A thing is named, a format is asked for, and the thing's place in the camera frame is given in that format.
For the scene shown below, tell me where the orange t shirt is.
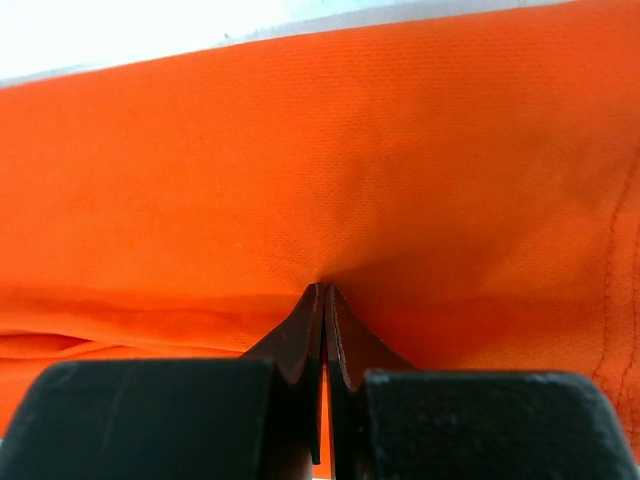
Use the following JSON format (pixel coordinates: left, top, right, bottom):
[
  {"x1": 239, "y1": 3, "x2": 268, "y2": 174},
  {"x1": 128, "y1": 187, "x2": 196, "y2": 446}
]
[{"x1": 1, "y1": 1, "x2": 639, "y2": 452}]

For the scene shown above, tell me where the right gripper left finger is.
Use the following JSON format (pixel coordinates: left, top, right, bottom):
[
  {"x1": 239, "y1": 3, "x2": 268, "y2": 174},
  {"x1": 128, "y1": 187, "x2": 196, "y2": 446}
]
[{"x1": 1, "y1": 284, "x2": 324, "y2": 479}]

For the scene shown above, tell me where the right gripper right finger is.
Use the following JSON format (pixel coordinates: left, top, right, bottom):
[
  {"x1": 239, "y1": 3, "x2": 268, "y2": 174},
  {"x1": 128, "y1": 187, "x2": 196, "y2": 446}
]
[{"x1": 324, "y1": 287, "x2": 639, "y2": 479}]

